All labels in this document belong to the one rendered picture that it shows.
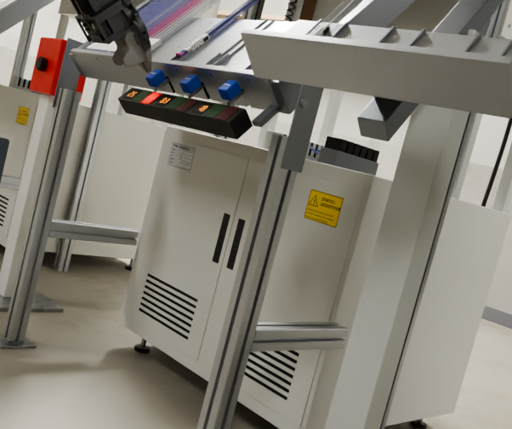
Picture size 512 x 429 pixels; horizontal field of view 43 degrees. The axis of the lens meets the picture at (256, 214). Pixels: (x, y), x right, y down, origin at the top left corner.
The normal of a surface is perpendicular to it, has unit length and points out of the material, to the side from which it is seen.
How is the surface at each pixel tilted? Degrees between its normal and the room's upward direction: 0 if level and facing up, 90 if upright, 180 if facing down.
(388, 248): 90
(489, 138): 90
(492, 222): 90
